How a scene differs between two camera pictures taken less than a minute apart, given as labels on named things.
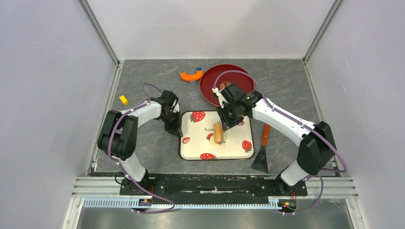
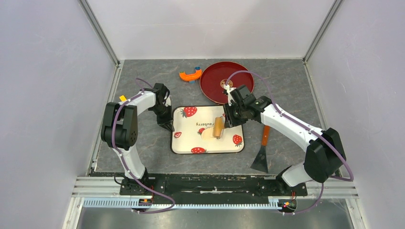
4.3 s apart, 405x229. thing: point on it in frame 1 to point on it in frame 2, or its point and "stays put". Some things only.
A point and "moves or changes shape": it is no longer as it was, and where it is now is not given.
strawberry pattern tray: [196, 128] moves or changes shape
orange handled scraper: [261, 163] stays put
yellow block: [123, 99] stays put
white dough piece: [223, 141] to [207, 133]
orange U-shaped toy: [192, 78] stays put
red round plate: [208, 76] stays put
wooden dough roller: [218, 131] moves or changes shape
